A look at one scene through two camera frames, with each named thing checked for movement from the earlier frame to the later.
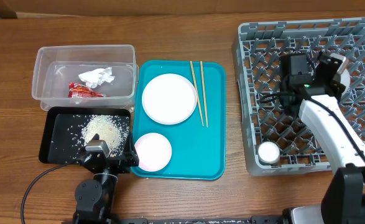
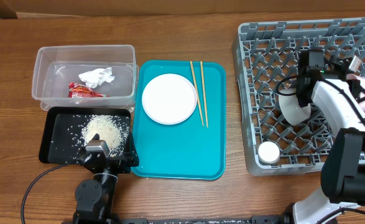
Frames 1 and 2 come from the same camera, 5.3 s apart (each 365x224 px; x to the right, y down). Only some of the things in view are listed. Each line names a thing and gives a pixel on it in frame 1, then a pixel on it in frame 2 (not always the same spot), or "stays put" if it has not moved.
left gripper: (131, 157) stays put
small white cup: (268, 152) stays put
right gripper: (337, 88) -> (355, 88)
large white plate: (169, 99) stays put
